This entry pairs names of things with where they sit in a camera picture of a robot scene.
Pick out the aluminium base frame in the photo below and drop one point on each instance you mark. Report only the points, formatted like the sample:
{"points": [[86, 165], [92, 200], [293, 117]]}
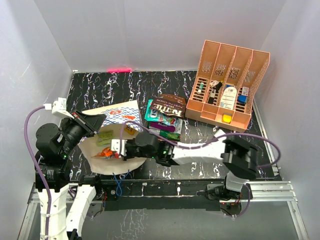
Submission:
{"points": [[155, 202]]}

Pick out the light green snack packet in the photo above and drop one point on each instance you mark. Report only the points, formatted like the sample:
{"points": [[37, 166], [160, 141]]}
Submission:
{"points": [[104, 138]]}

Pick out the brown chocolate snack bag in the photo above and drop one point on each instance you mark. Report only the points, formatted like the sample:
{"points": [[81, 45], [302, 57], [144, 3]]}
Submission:
{"points": [[170, 105]]}

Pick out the yellow sticky note block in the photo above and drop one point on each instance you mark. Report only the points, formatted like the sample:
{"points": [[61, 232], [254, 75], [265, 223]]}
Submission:
{"points": [[227, 118]]}

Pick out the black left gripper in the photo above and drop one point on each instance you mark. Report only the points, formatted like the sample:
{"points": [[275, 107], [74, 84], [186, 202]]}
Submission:
{"points": [[90, 123]]}

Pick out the orange candy packet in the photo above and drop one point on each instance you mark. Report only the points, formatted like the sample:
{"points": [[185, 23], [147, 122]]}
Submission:
{"points": [[107, 153]]}

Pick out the blue small box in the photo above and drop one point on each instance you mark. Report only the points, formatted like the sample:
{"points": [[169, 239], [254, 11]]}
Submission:
{"points": [[242, 99]]}

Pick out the pink desk organizer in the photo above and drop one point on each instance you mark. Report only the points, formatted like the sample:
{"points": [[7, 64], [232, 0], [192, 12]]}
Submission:
{"points": [[234, 66]]}

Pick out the pink tape strip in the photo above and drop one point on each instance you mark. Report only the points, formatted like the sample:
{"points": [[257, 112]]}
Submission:
{"points": [[119, 70]]}

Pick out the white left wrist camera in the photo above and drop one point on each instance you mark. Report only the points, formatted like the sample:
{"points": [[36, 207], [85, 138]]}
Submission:
{"points": [[58, 108]]}

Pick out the blue checkered paper bag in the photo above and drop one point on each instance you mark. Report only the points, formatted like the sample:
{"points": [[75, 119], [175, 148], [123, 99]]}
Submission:
{"points": [[116, 116]]}

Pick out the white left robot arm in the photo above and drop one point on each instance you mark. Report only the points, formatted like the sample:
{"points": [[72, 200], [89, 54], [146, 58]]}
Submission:
{"points": [[52, 179]]}

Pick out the black clip tool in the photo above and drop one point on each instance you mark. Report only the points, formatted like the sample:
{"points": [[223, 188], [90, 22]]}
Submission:
{"points": [[214, 90]]}

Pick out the teal Fox's candy bag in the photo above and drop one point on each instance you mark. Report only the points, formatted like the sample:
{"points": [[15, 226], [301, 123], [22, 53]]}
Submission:
{"points": [[153, 115]]}

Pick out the green snack bag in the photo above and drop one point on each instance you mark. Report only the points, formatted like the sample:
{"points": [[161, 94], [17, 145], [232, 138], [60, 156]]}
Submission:
{"points": [[176, 135]]}

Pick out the white labelled card pack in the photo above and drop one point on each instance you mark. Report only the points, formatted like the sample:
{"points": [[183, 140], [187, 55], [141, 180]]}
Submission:
{"points": [[228, 98]]}

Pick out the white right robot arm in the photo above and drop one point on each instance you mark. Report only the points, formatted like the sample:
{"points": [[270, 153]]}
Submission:
{"points": [[238, 155]]}

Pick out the purple snack packet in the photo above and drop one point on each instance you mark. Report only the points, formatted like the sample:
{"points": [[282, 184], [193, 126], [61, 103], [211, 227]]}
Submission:
{"points": [[162, 126]]}

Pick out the white green tube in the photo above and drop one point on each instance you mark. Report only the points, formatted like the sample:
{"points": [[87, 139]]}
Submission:
{"points": [[200, 88]]}

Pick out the white box with red logo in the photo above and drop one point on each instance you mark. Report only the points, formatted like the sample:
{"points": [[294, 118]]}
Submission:
{"points": [[219, 134]]}

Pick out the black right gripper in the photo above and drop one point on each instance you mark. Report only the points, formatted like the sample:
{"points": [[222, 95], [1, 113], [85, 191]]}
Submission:
{"points": [[128, 154]]}

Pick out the yellow M&M's candy packet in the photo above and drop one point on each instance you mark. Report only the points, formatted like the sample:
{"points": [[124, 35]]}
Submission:
{"points": [[130, 130]]}

